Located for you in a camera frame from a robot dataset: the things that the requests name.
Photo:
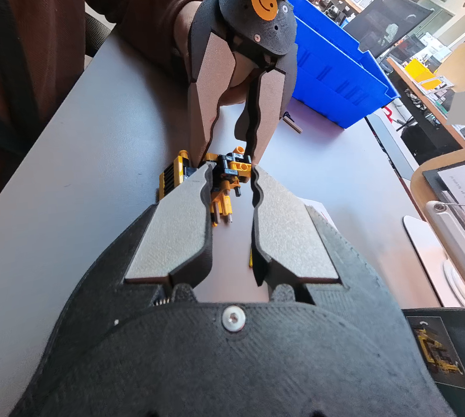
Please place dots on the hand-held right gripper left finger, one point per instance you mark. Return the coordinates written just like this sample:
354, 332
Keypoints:
163, 242

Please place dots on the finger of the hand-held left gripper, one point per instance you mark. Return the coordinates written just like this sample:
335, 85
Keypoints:
270, 104
210, 79

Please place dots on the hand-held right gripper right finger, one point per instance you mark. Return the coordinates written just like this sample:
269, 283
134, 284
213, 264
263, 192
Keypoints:
294, 242

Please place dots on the yellow black lego model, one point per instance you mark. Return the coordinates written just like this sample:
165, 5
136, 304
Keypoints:
170, 179

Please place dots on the blue plastic bin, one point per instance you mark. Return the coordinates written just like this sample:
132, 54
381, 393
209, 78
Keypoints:
327, 97
319, 26

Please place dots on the brown lego axle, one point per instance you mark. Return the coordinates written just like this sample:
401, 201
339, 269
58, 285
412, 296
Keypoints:
293, 124

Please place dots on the dark lego set box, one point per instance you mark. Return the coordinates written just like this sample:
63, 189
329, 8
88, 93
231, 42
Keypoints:
436, 348

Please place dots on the person's left hand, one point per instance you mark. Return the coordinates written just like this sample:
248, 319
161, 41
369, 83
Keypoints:
181, 39

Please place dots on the black mesh office chair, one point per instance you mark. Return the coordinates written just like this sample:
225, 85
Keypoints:
385, 21

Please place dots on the white monitor stand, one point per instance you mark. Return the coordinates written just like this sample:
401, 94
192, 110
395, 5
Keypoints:
425, 250

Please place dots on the yellow storage bin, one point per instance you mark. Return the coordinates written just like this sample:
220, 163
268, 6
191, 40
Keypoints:
417, 68

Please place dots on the black clipboard with paper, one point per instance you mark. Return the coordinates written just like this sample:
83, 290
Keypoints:
432, 179

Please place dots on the cluttered wooden desk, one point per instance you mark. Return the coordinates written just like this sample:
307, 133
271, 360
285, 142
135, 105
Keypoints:
436, 114

